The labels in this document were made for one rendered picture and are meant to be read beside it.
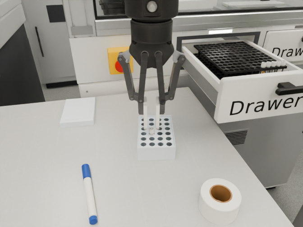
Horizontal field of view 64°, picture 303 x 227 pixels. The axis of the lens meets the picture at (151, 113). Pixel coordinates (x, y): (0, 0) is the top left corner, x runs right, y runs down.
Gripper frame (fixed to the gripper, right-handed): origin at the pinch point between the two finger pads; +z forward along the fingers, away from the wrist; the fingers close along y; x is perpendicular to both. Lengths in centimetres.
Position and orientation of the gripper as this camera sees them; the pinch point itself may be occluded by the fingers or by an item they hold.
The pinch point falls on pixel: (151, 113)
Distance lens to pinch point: 54.0
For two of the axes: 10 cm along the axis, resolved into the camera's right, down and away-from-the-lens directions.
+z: 0.0, 8.3, 5.5
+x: -0.1, -5.5, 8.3
